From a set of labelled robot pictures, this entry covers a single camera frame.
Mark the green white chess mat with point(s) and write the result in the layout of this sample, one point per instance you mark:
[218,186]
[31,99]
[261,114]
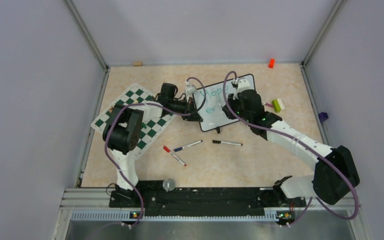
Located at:
[122,130]

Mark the purple cap marker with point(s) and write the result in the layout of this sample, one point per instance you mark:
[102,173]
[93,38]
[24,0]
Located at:
[268,104]

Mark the black cap marker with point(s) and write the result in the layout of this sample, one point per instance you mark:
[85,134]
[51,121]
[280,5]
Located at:
[227,143]

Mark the blue cap marker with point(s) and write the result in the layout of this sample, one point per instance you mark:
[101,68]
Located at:
[187,146]

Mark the orange toy block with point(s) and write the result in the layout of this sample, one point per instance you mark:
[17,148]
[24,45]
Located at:
[271,63]

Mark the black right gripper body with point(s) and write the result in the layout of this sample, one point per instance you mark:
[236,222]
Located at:
[237,103]

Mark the wooden cork piece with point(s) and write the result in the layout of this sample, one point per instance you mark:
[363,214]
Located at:
[137,64]

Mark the green white toy brick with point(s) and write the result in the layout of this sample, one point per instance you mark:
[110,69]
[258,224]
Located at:
[278,105]

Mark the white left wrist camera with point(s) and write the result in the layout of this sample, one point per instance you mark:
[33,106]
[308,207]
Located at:
[190,90]

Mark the grey round knob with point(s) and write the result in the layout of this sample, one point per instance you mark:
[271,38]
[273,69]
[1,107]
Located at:
[169,185]

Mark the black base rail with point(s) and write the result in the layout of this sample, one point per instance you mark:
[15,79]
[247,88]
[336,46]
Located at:
[201,201]

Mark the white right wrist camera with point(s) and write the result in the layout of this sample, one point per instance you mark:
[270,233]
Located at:
[241,84]

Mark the white whiteboard black frame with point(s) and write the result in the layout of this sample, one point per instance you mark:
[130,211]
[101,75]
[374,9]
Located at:
[211,113]

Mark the red cap marker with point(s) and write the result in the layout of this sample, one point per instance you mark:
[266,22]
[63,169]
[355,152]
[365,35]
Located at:
[174,156]

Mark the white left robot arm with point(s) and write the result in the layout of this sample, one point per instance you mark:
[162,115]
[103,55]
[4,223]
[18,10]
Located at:
[127,178]

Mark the purple toy block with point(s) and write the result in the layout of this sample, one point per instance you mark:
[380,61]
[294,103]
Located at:
[323,116]

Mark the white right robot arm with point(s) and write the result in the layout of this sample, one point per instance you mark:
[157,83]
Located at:
[334,172]

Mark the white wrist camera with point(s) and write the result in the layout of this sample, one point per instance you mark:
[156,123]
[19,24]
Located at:
[190,90]
[241,84]

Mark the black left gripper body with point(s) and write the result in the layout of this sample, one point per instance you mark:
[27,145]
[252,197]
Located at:
[178,106]

